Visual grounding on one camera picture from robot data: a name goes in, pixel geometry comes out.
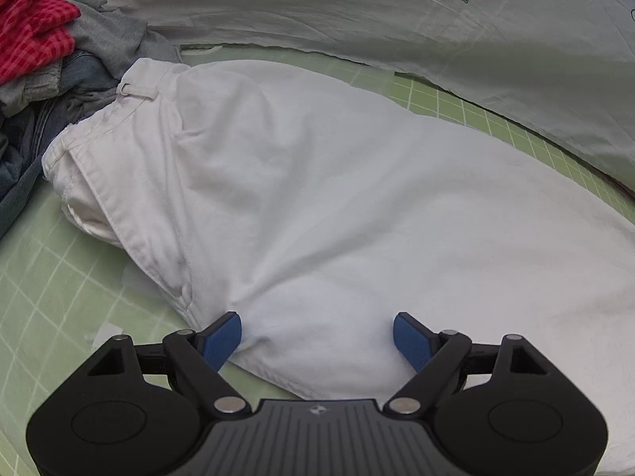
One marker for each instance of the grey carrot print sheet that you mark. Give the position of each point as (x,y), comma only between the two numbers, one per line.
(562,68)

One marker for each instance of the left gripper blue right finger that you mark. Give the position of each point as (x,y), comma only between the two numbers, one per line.
(436,359)

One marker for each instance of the green grid cutting mat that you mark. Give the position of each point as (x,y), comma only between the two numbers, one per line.
(62,292)

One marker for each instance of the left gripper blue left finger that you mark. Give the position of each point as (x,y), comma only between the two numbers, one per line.
(195,359)

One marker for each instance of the white trousers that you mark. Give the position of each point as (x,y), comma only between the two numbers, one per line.
(318,211)

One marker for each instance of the blue denim jeans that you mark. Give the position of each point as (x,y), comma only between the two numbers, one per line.
(25,143)

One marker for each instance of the grey garment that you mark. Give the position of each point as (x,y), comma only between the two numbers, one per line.
(107,43)

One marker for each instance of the red checkered garment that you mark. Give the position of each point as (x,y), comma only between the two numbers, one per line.
(34,34)

